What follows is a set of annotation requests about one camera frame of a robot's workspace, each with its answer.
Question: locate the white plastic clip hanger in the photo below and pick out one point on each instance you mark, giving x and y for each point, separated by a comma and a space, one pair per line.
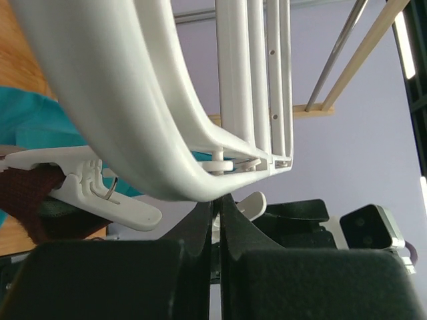
118, 71

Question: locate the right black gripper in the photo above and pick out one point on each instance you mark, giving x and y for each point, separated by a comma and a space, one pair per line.
297, 224

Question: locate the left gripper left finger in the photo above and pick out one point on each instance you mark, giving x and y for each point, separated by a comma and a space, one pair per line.
167, 278

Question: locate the white hanger clip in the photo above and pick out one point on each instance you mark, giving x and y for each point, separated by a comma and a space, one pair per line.
83, 185

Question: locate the beige maroon-cuffed sock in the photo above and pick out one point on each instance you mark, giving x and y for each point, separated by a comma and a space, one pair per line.
25, 197

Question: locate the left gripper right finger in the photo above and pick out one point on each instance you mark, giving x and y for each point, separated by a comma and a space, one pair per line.
260, 279

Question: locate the teal towel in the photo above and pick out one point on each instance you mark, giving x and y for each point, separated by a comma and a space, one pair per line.
31, 121

